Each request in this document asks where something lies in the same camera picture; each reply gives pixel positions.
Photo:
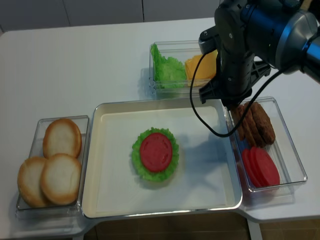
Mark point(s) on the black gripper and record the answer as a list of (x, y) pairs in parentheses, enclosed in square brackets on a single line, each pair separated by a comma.
[(236, 74)]

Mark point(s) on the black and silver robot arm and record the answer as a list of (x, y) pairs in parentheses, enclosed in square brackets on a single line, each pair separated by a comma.
[(254, 36)]

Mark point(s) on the yellow cheese slices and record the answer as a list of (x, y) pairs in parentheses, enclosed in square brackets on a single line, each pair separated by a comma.
[(207, 68)]

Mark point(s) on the clear lettuce and cheese container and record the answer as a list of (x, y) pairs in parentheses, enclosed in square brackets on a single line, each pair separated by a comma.
[(181, 50)]

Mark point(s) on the green lettuce leaves in container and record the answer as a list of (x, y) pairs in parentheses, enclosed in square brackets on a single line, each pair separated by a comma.
[(169, 72)]

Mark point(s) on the green lettuce leaf on tray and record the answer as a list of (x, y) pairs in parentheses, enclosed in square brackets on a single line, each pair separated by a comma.
[(139, 167)]

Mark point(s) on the brown patty left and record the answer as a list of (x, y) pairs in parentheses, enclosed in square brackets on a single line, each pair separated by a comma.
[(244, 131)]

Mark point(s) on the brown patty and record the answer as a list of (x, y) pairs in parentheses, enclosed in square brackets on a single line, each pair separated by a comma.
[(259, 142), (244, 131), (263, 123)]

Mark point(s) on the brown patty right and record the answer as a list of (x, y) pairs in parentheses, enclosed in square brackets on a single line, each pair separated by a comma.
[(263, 123)]

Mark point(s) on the brown patty middle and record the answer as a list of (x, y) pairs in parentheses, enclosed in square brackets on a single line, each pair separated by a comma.
[(259, 142)]

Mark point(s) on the red tomato slice back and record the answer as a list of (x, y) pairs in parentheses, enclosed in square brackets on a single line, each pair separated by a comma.
[(246, 163)]

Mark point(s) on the clear patty and tomato container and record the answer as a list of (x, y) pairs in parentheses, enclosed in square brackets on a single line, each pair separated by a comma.
[(282, 152)]

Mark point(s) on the red tomato slice middle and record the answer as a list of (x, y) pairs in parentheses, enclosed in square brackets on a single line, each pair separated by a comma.
[(254, 175)]

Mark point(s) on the red tomato slice front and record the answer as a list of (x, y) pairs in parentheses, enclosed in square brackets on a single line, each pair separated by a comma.
[(266, 168)]

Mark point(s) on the white tray liner paper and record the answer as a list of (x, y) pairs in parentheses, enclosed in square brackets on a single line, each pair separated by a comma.
[(202, 180)]

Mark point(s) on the red tomato slice on tray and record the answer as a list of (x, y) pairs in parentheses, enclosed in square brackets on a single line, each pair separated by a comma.
[(156, 152)]

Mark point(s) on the white metal tray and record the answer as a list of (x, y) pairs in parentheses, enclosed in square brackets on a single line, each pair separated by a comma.
[(210, 114)]

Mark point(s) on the back bun half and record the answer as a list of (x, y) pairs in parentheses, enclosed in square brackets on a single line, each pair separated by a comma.
[(62, 136)]

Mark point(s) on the bun half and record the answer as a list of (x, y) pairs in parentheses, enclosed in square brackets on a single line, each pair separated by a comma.
[(60, 179), (62, 136), (28, 182)]

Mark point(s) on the front right bun half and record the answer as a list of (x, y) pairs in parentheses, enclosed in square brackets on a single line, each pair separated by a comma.
[(60, 179)]

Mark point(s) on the clear plastic bun container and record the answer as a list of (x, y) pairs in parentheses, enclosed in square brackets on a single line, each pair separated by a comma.
[(23, 210)]

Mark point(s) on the front left bun half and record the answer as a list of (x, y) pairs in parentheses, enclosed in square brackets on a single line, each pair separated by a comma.
[(28, 182)]

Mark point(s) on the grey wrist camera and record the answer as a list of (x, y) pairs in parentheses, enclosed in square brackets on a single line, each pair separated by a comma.
[(209, 40)]

